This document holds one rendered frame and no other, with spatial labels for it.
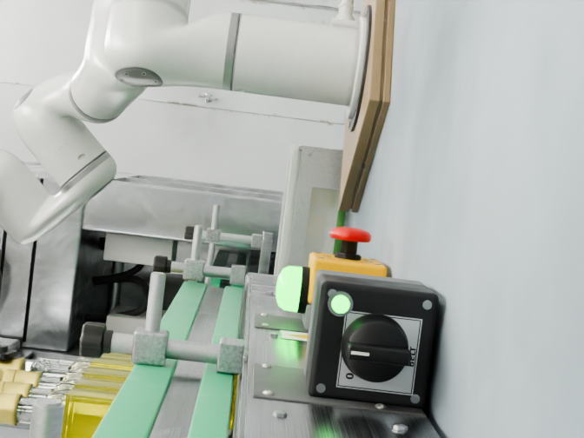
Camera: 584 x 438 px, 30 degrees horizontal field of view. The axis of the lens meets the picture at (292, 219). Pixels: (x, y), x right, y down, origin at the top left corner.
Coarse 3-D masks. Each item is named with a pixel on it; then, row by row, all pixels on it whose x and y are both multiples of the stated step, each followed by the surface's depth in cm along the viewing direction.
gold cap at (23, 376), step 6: (6, 372) 132; (12, 372) 132; (18, 372) 132; (24, 372) 133; (30, 372) 133; (36, 372) 133; (42, 372) 134; (6, 378) 132; (12, 378) 132; (18, 378) 132; (24, 378) 132; (30, 378) 132; (36, 378) 132; (36, 384) 132
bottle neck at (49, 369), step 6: (30, 366) 138; (36, 366) 138; (42, 366) 138; (48, 366) 138; (54, 366) 139; (60, 366) 139; (66, 366) 139; (48, 372) 138; (54, 372) 138; (60, 372) 138
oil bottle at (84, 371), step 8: (72, 368) 134; (80, 368) 133; (88, 368) 134; (96, 368) 134; (104, 368) 135; (112, 368) 135; (64, 376) 132; (72, 376) 131; (88, 376) 131; (96, 376) 131; (104, 376) 131; (112, 376) 131; (120, 376) 132
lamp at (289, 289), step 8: (288, 272) 103; (296, 272) 103; (304, 272) 103; (280, 280) 104; (288, 280) 103; (296, 280) 103; (304, 280) 103; (280, 288) 103; (288, 288) 103; (296, 288) 103; (304, 288) 103; (280, 296) 103; (288, 296) 103; (296, 296) 103; (304, 296) 103; (280, 304) 104; (288, 304) 103; (296, 304) 103; (304, 304) 103; (304, 312) 104
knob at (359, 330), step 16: (368, 320) 71; (384, 320) 71; (352, 336) 71; (368, 336) 71; (384, 336) 71; (400, 336) 71; (352, 352) 70; (368, 352) 70; (384, 352) 70; (400, 352) 70; (352, 368) 71; (368, 368) 71; (384, 368) 71; (400, 368) 71
